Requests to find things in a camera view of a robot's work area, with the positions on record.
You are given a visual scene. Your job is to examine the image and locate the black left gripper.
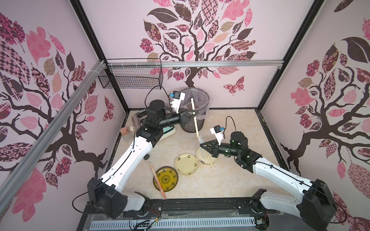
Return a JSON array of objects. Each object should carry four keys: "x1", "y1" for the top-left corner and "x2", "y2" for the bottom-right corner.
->
[{"x1": 158, "y1": 107, "x2": 198, "y2": 128}]

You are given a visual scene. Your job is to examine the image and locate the red chopsticks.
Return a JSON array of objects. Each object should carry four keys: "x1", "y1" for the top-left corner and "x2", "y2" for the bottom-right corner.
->
[{"x1": 149, "y1": 162, "x2": 167, "y2": 200}]

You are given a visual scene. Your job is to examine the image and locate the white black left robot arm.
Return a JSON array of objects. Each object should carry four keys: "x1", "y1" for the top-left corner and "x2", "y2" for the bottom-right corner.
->
[{"x1": 87, "y1": 100, "x2": 198, "y2": 219}]

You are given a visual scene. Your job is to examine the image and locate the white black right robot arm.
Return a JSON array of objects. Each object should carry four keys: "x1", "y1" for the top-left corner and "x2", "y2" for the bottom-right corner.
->
[{"x1": 200, "y1": 131, "x2": 338, "y2": 231}]

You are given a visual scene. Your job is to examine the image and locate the cream plate right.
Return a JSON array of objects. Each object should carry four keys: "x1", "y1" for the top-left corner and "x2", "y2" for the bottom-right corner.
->
[{"x1": 196, "y1": 147, "x2": 218, "y2": 166}]

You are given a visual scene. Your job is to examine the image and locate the cream plate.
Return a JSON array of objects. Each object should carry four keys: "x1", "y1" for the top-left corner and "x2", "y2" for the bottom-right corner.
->
[
  {"x1": 174, "y1": 153, "x2": 199, "y2": 176},
  {"x1": 196, "y1": 147, "x2": 218, "y2": 166}
]

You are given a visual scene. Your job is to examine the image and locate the clear plastic bin liner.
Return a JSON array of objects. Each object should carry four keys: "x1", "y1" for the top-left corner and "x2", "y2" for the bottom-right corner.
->
[{"x1": 176, "y1": 87, "x2": 212, "y2": 120}]

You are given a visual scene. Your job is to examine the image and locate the black mesh trash bin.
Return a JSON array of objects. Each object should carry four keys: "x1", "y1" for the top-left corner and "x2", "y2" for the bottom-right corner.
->
[{"x1": 177, "y1": 87, "x2": 210, "y2": 133}]

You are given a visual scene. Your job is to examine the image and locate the cream plate middle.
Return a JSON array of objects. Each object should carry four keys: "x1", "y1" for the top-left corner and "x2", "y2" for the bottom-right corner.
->
[{"x1": 174, "y1": 153, "x2": 199, "y2": 176}]

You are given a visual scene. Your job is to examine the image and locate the mint green toaster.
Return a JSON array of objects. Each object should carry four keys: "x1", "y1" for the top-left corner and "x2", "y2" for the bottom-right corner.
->
[{"x1": 132, "y1": 110, "x2": 176, "y2": 141}]

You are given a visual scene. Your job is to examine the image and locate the yellow black patterned plate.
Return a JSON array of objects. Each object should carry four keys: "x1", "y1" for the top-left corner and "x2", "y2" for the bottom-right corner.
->
[{"x1": 156, "y1": 166, "x2": 179, "y2": 192}]

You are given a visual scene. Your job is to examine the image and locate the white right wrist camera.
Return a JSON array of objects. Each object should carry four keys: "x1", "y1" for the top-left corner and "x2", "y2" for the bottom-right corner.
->
[{"x1": 210, "y1": 125, "x2": 225, "y2": 145}]

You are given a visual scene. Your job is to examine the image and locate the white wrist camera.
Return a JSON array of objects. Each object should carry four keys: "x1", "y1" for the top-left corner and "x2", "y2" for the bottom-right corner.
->
[
  {"x1": 170, "y1": 91, "x2": 186, "y2": 114},
  {"x1": 210, "y1": 125, "x2": 225, "y2": 145}
]

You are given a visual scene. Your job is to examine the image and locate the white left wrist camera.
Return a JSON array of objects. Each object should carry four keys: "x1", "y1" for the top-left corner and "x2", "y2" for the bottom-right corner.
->
[{"x1": 170, "y1": 91, "x2": 186, "y2": 114}]

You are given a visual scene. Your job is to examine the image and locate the aluminium frame bar rear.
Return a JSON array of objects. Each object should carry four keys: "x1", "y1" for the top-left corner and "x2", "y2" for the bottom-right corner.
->
[{"x1": 108, "y1": 60, "x2": 284, "y2": 68}]

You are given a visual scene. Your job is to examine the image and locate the aluminium frame bar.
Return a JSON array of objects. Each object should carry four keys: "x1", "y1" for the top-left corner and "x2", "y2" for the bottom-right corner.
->
[
  {"x1": 1, "y1": 61, "x2": 106, "y2": 213},
  {"x1": 108, "y1": 60, "x2": 284, "y2": 68}
]

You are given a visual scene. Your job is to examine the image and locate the black wire wall basket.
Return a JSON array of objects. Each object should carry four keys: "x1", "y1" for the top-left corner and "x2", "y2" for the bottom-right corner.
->
[{"x1": 99, "y1": 58, "x2": 164, "y2": 90}]

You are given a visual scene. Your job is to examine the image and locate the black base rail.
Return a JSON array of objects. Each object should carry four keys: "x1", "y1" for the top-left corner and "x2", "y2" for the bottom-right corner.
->
[{"x1": 77, "y1": 197, "x2": 313, "y2": 231}]

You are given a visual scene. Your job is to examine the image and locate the white slotted cable duct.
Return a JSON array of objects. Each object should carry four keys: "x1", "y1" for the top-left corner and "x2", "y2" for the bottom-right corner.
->
[{"x1": 87, "y1": 217, "x2": 256, "y2": 231}]

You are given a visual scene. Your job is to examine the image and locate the aluminium frame bar left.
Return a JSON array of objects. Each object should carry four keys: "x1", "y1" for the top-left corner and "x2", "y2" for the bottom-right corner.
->
[{"x1": 1, "y1": 61, "x2": 106, "y2": 213}]

